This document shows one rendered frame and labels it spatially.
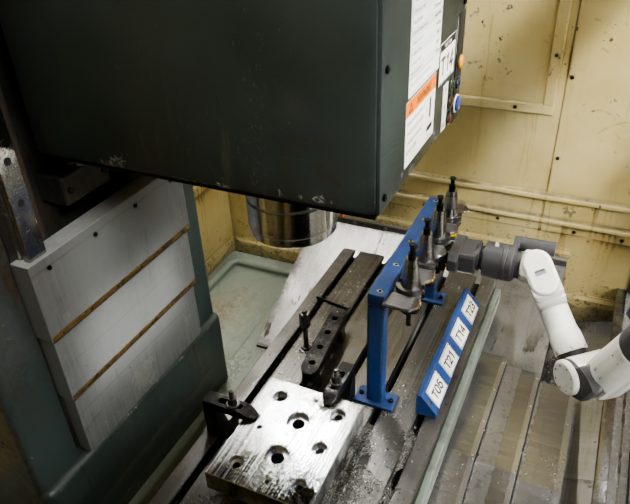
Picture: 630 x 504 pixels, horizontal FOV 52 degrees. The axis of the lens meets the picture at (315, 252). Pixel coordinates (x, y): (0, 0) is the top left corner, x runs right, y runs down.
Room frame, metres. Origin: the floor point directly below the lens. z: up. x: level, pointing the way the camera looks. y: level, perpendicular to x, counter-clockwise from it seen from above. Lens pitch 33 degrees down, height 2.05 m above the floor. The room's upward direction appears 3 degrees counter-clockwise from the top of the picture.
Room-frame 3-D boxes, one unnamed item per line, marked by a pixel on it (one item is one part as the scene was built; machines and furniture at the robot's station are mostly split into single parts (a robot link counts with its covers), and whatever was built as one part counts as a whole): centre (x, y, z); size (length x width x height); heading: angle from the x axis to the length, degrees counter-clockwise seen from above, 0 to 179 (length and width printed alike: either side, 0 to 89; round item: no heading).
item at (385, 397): (1.10, -0.13, 1.05); 0.10 x 0.05 x 0.30; 64
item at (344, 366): (1.06, -0.04, 0.97); 0.13 x 0.03 x 0.15; 154
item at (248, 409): (1.01, 0.20, 0.97); 0.13 x 0.03 x 0.15; 64
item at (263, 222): (0.99, 0.04, 1.52); 0.16 x 0.16 x 0.12
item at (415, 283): (1.13, -0.20, 1.26); 0.04 x 0.04 x 0.07
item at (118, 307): (1.19, 0.44, 1.16); 0.48 x 0.05 x 0.51; 154
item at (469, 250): (1.28, -0.39, 1.19); 0.13 x 0.12 x 0.10; 154
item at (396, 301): (1.08, -0.18, 1.21); 0.07 x 0.05 x 0.01; 64
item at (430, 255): (1.23, -0.25, 1.26); 0.04 x 0.04 x 0.07
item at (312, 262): (1.57, -0.25, 0.75); 0.89 x 0.70 x 0.26; 64
